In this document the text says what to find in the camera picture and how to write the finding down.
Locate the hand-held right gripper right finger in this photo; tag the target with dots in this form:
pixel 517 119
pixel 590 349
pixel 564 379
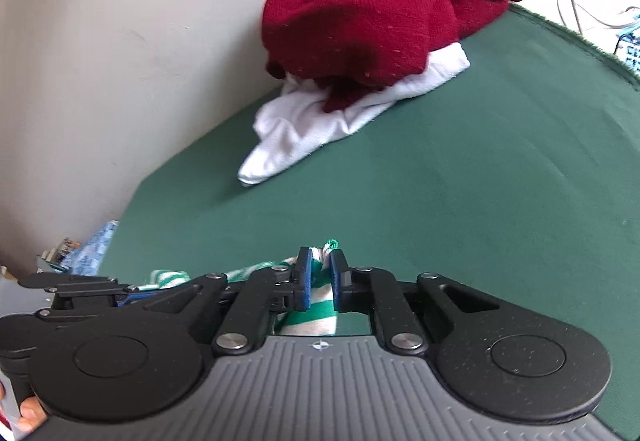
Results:
pixel 336 285

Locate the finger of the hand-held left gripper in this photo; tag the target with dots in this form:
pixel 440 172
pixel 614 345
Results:
pixel 85 305
pixel 75 285

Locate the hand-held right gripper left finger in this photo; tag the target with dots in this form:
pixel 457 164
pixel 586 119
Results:
pixel 305 287

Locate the green white striped garment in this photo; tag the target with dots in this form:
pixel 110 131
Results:
pixel 320 318

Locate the person's left hand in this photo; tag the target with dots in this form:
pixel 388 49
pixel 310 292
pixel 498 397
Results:
pixel 32 415

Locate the blue patterned towel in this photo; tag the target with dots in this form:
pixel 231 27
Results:
pixel 97 248

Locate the green table cloth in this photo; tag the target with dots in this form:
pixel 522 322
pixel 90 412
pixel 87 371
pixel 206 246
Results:
pixel 450 171

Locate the dark red sweater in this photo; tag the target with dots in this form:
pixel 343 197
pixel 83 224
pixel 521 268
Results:
pixel 370 16

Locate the white power strip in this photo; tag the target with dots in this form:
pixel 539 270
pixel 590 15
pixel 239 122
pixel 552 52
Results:
pixel 631 55

